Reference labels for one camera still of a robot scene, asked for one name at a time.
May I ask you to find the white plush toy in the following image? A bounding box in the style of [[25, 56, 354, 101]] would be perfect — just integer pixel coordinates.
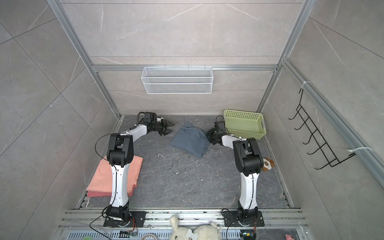
[[170, 215, 222, 240]]

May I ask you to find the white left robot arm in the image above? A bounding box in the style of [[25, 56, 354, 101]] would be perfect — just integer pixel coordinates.
[[105, 112, 175, 222]]

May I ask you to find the small brown plush toy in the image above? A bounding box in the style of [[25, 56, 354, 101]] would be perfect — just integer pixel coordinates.
[[262, 158, 275, 172]]

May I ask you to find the aluminium frame post corner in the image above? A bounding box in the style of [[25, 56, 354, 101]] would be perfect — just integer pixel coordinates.
[[47, 0, 121, 119], [257, 0, 317, 113]]

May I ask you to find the aluminium frame post left corner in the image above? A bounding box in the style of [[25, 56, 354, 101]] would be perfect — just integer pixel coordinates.
[[47, 0, 121, 119]]

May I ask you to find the blue-grey t-shirt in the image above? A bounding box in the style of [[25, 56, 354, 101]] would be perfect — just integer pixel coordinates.
[[170, 123, 210, 158]]

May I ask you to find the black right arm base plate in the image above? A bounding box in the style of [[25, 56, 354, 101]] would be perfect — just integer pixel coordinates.
[[221, 208, 265, 227]]

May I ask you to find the folded pink t-shirt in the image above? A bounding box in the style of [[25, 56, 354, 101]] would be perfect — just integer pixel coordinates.
[[87, 156, 144, 198]]

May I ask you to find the black wire hook rack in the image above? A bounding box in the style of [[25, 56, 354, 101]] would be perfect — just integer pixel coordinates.
[[289, 89, 356, 170]]

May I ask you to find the light green plastic basket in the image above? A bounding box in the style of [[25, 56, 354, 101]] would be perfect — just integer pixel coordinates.
[[224, 110, 267, 140]]

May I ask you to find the aluminium front rail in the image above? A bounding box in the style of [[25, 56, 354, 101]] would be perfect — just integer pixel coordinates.
[[58, 209, 309, 230]]

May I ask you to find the aluminium frame post right corner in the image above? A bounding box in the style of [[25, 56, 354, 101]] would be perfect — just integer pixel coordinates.
[[257, 0, 317, 113]]

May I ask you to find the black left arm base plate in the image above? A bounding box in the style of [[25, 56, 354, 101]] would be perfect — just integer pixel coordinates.
[[103, 211, 147, 228]]

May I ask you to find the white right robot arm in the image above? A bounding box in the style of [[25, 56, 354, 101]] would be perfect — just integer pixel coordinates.
[[207, 121, 264, 224]]

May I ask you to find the white wire mesh basket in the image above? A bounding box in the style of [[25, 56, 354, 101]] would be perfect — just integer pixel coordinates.
[[141, 67, 214, 95]]

